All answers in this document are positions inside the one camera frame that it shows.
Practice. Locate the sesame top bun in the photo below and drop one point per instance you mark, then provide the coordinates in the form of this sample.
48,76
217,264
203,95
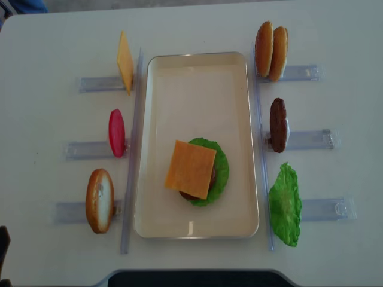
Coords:
264,48

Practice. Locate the flat cheese slice on burger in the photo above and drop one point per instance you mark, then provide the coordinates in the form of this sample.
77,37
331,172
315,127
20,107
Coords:
190,169

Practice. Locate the lettuce leaf in burger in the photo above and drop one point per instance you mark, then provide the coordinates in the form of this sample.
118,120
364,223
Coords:
222,170

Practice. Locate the meat patty in burger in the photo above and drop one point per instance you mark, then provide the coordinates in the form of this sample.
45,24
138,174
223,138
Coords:
211,184

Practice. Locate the standing red tomato slice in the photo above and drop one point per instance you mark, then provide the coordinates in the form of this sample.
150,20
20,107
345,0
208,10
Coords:
116,133

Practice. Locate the standing meat patty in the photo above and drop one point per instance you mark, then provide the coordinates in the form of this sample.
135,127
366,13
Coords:
279,129

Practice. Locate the standing bread slice left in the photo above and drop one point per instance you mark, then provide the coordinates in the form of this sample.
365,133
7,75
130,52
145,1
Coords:
99,201

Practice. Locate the standing cheese slice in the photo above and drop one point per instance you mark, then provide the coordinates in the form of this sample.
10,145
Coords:
125,62

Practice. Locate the standing lettuce leaf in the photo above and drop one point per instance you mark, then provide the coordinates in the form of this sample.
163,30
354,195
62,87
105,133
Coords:
286,206

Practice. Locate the clear holder for tomato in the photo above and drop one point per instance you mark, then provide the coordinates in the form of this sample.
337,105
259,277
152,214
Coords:
98,150

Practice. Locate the clear holder for cheese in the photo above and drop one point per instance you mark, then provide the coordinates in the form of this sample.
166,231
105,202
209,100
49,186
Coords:
100,84

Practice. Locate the clear holder for bread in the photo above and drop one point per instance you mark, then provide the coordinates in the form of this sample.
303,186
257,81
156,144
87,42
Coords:
75,212

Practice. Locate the clear holder for lettuce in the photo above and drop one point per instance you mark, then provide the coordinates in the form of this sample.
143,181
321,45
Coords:
335,209

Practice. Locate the cream rectangular serving tray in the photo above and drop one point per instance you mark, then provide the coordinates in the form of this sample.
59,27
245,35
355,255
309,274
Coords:
196,96

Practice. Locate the clear holder for patty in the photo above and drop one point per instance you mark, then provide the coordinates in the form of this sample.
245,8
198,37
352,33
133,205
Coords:
315,139

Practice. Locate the standing bun half right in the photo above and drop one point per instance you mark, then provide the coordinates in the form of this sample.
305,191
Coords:
279,55

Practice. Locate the black base at table edge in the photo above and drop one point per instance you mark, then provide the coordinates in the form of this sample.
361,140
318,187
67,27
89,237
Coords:
198,278

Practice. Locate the clear holder for buns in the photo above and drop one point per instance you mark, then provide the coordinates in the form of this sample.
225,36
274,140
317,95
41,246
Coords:
302,73

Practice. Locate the dark object at left edge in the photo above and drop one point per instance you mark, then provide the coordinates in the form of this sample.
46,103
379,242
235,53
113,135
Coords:
4,244

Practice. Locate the long clear rail right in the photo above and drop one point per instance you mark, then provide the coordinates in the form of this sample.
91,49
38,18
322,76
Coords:
263,163

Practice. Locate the long clear rail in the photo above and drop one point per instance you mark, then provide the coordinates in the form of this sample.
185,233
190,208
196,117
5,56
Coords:
126,226
263,163

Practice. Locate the long clear rail left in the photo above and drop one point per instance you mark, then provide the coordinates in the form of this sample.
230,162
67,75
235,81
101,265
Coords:
126,226

